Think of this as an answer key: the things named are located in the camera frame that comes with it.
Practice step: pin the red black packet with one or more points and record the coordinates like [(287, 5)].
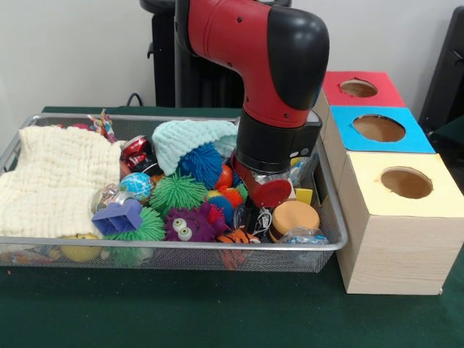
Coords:
[(136, 151)]

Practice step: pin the cream waffle cloth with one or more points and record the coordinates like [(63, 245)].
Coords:
[(54, 174)]

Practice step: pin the yellow block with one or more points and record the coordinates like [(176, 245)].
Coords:
[(304, 196)]

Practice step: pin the black chair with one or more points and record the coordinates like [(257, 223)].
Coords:
[(446, 80)]

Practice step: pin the clear blue plastic packet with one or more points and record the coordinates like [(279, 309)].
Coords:
[(304, 170)]

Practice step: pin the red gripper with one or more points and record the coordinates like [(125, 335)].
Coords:
[(268, 190)]

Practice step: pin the round wooden disc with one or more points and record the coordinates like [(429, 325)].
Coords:
[(297, 216)]

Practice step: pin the clear crumpled plastic packet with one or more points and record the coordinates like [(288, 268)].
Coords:
[(303, 235)]

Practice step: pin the wooden box with three holes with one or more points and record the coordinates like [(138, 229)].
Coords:
[(395, 239)]

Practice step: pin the clear mesh bin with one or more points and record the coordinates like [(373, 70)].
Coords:
[(322, 217)]

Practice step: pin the orange tiger striped toy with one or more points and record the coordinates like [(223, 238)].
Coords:
[(236, 236)]

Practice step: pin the silver can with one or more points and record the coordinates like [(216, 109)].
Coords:
[(109, 194)]

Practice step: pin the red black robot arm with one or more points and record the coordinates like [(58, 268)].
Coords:
[(261, 58)]

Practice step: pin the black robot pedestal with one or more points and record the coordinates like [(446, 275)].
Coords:
[(163, 65)]

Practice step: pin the purple plastic block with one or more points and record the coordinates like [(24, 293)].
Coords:
[(119, 217)]

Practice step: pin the blue globe ball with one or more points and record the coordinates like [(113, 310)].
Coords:
[(136, 187)]

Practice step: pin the large green spiky ball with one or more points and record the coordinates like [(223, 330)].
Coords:
[(151, 226)]

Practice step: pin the purple spiky ball with eyes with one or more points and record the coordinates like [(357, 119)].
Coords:
[(190, 225)]

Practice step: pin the mint green knit cloth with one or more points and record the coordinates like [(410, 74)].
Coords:
[(181, 138)]

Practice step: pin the small green spiky ball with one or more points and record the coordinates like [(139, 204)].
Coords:
[(177, 193)]

